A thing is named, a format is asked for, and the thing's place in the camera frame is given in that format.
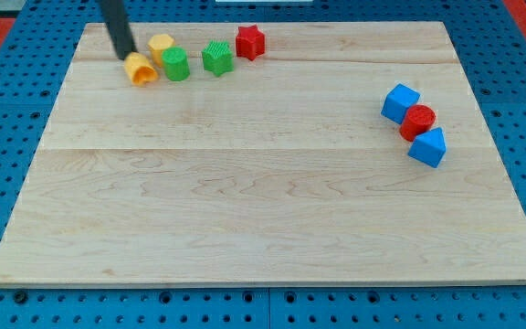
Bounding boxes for yellow heart block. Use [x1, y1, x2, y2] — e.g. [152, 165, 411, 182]
[123, 52, 159, 86]

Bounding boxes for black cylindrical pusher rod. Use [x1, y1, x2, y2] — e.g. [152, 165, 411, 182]
[98, 0, 137, 60]

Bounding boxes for red cylinder block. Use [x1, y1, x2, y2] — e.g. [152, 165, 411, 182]
[399, 104, 437, 142]

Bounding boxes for green cylinder block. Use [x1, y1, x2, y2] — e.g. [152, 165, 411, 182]
[162, 47, 190, 81]

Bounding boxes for wooden board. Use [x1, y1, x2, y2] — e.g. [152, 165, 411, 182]
[0, 21, 526, 289]

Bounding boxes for green star block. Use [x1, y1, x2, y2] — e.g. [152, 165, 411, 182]
[202, 40, 234, 77]

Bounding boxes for yellow hexagon block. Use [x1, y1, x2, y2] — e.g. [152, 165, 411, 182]
[147, 34, 175, 68]

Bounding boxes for blue cube block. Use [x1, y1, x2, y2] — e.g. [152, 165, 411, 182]
[381, 84, 421, 124]

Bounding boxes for red star block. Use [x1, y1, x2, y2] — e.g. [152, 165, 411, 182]
[235, 25, 266, 61]

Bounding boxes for blue triangle block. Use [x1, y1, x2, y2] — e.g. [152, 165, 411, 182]
[408, 127, 447, 168]

